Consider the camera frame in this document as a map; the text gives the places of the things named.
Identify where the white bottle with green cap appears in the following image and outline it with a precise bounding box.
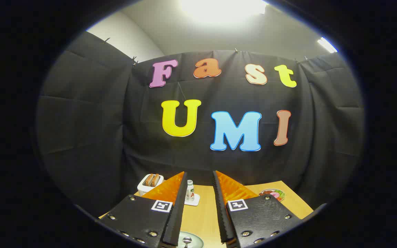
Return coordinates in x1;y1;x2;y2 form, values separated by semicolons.
186;180;195;203

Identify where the bright ceiling light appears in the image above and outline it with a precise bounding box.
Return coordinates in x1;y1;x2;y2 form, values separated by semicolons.
180;0;268;22

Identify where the white plate of food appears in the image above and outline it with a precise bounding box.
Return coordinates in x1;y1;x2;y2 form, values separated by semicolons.
259;188;286;202

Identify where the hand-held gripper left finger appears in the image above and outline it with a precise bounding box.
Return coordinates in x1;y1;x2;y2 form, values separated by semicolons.
99;171;188;248

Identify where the long ceiling lamp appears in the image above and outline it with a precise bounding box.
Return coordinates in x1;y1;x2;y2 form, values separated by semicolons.
317;37;338;53

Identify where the pale green plate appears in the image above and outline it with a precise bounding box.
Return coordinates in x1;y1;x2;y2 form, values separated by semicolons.
179;231;204;248

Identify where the white square coaster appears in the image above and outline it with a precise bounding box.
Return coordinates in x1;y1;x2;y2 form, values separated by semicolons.
184;193;201;206

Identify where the white toaster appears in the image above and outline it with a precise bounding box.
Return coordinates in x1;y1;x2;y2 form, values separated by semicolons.
137;174;164;197

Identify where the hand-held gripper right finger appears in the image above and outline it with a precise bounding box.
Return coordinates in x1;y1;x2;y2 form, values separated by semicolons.
213;170;314;248

